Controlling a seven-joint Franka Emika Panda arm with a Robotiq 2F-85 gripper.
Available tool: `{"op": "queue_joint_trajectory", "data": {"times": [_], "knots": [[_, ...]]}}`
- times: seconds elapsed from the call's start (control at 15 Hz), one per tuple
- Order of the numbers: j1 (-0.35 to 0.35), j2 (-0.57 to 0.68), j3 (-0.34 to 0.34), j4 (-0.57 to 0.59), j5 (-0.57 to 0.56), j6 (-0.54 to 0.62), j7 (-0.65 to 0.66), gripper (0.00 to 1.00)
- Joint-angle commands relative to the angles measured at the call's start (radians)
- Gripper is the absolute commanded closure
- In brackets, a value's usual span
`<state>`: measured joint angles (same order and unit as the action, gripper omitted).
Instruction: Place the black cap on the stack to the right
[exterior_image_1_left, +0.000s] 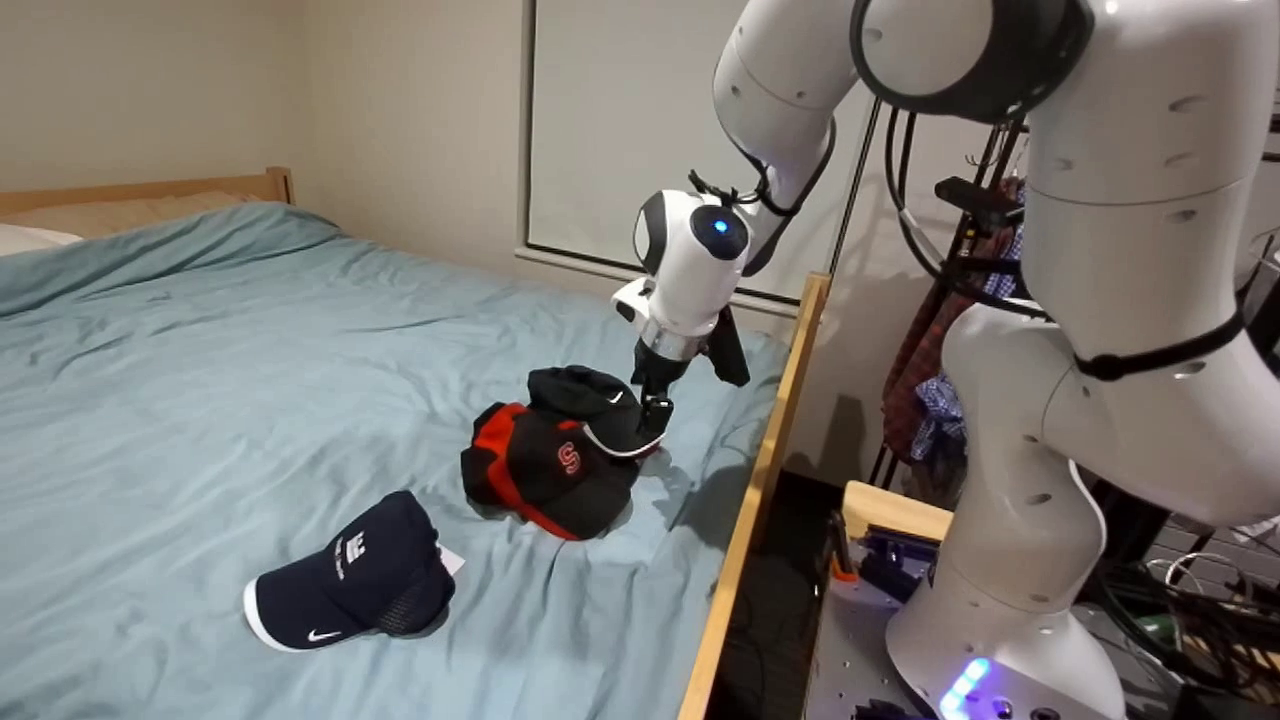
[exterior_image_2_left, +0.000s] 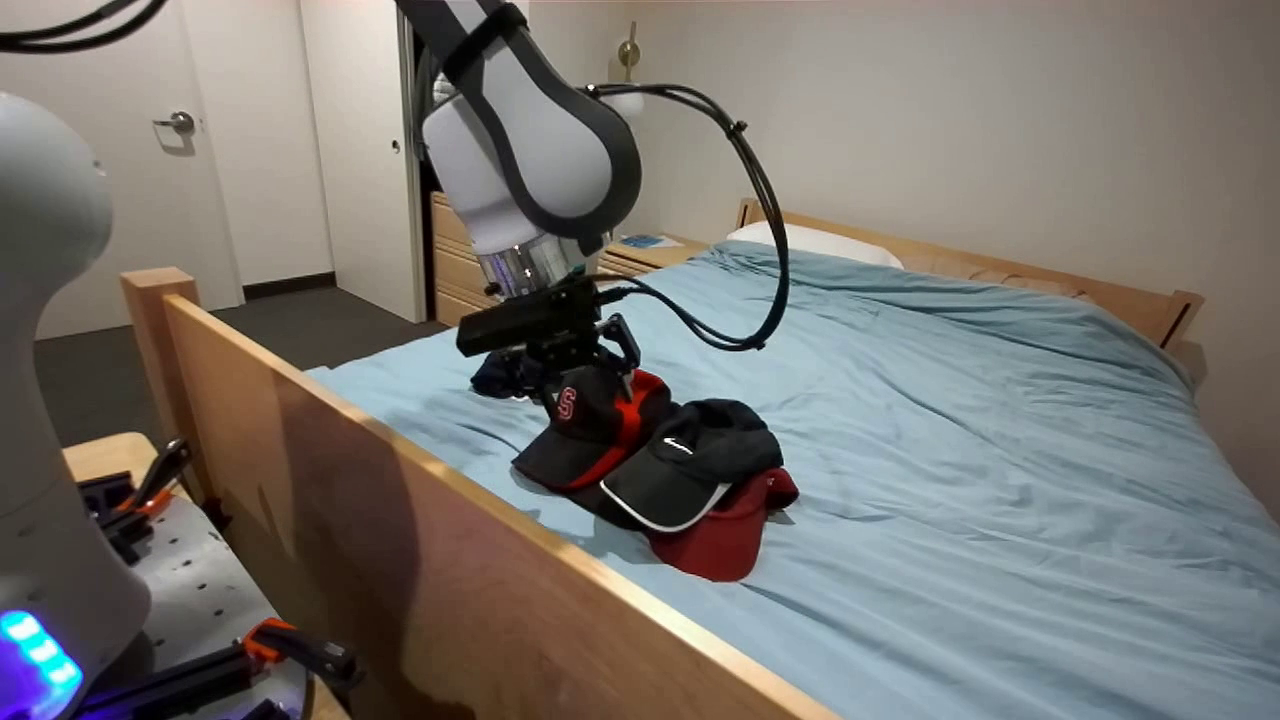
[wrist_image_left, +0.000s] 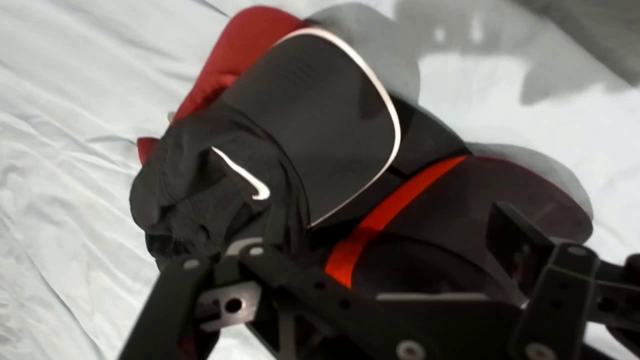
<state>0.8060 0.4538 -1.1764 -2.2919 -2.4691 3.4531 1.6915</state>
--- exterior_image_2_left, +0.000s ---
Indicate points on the wooden dresser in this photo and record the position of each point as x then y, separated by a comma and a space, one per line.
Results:
455, 267

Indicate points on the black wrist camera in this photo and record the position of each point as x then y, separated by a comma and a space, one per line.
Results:
504, 324

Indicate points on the black and red cap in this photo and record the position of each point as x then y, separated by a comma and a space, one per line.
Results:
706, 445

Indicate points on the light wooden bed frame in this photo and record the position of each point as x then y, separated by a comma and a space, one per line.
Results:
402, 574

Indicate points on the white door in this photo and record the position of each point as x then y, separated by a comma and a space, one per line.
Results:
203, 203

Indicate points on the white pillow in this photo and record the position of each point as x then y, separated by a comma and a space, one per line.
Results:
815, 240

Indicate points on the black cap with orange stripes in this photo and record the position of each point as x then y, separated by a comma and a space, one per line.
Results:
562, 460

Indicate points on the wooden nightstand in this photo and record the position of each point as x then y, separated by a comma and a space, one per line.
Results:
666, 249

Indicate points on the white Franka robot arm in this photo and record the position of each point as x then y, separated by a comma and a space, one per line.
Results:
532, 132

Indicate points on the navy cap with white logo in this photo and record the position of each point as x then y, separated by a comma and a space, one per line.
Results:
492, 379

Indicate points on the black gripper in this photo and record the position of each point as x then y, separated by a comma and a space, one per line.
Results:
580, 334

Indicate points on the light wooden board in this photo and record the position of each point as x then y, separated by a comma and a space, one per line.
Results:
106, 458

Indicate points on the grey perforated mounting plate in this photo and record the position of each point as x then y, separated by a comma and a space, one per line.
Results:
203, 574

